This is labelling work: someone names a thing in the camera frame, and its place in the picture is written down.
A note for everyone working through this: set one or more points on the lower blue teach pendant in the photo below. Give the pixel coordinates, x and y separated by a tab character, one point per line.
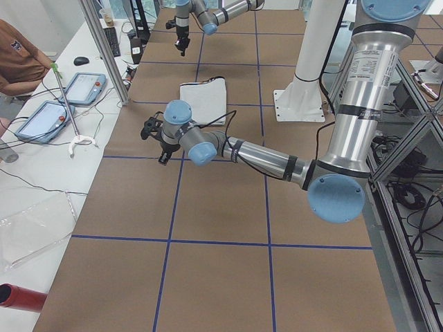
45	123

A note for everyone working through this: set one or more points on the upper blue teach pendant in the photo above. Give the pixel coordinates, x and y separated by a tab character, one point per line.
84	88

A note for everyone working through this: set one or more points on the grey orange usb hub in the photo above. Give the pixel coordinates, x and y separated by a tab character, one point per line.
130	73

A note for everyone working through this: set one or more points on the black power adapter box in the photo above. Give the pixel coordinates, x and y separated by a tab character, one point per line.
403	98

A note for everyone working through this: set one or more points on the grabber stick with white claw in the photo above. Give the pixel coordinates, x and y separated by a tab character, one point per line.
78	137

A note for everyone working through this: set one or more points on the aluminium frame post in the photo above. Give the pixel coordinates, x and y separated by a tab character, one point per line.
102	44

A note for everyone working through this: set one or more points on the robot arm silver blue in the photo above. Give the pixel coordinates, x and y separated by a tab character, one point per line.
255	54
208	21

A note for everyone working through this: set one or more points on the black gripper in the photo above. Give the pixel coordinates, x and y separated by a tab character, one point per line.
168	147
181	33

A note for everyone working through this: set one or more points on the black computer mouse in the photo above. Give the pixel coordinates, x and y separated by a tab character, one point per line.
79	61

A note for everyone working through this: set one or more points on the red cylinder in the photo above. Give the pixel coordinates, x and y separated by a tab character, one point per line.
19	298

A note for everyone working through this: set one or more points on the person in brown shirt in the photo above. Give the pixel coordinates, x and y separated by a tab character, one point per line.
23	65

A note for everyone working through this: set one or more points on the blue teach pendant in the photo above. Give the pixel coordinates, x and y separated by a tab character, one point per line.
84	88
45	123

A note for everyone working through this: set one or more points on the black keyboard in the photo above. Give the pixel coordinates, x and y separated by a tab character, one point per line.
112	39

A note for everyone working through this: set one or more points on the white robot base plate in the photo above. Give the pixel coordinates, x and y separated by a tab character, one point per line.
298	106

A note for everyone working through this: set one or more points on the clear plastic bag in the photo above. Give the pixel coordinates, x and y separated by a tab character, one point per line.
35	230

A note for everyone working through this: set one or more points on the grey t-shirt with cartoon print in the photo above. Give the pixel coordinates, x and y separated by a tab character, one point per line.
207	100

